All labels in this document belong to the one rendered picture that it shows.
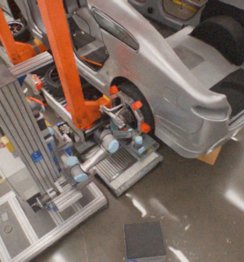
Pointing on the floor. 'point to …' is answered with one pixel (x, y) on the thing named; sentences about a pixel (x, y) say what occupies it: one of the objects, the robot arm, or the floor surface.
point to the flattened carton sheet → (210, 157)
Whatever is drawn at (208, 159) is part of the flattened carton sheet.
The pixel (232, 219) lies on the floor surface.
